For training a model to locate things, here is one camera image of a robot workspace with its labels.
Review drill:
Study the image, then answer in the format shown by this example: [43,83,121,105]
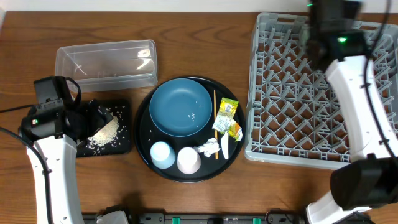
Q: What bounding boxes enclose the grey dishwasher rack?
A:
[243,12,398,171]

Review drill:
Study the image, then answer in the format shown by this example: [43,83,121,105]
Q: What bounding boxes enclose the black rectangular tray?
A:
[76,99,132,157]

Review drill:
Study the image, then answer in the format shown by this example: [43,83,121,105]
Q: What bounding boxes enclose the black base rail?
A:
[81,212,307,224]

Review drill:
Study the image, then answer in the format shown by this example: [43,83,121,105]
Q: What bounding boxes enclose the wooden chopstick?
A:
[213,90,219,160]

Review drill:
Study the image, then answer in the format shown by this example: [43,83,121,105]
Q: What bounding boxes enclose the green yellow snack wrapper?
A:
[212,97,239,133]

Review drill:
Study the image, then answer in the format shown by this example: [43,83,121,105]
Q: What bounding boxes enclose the white pink cup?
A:
[177,147,201,175]

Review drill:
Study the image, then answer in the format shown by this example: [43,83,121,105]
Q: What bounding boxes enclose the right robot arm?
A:
[305,0,397,223]

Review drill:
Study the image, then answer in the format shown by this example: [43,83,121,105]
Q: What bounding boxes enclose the round black serving tray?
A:
[134,77,245,182]

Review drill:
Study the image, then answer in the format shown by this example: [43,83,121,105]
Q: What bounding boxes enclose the clear plastic bin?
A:
[55,40,158,92]

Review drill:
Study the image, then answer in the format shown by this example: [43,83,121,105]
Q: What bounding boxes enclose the crumpled white tissue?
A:
[194,138,220,157]

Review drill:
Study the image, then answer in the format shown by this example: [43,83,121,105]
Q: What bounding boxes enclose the orange green torn wrapper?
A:
[228,119,243,141]

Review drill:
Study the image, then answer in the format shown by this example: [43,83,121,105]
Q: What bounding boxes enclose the light blue cup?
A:
[150,141,176,169]

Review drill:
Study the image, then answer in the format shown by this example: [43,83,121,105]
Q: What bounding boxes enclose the pile of rice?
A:
[84,106,131,156]

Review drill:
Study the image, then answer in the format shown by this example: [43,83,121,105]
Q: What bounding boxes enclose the white plastic spoon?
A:
[221,132,229,159]

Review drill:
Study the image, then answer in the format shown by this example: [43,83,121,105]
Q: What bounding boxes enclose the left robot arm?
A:
[19,76,113,223]

